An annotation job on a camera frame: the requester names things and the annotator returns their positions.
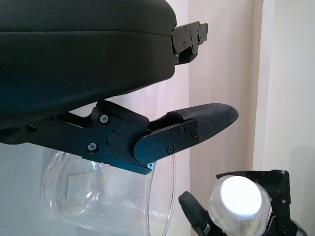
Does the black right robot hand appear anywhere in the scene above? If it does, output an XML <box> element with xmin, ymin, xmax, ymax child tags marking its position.
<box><xmin>178</xmin><ymin>169</ymin><xmax>308</xmax><ymax>236</ymax></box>

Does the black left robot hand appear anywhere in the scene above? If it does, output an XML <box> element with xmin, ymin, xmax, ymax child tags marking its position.
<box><xmin>0</xmin><ymin>0</ymin><xmax>239</xmax><ymax>176</ymax></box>

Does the clear water bottle red label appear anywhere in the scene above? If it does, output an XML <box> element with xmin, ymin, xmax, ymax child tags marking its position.
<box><xmin>208</xmin><ymin>176</ymin><xmax>273</xmax><ymax>236</ymax></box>

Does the clear glass beaker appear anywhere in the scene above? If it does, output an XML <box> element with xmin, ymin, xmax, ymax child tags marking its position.
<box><xmin>40</xmin><ymin>149</ymin><xmax>178</xmax><ymax>236</ymax></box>

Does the white bottle cap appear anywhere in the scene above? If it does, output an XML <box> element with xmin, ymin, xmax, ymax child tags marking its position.
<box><xmin>220</xmin><ymin>176</ymin><xmax>263</xmax><ymax>220</ymax></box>

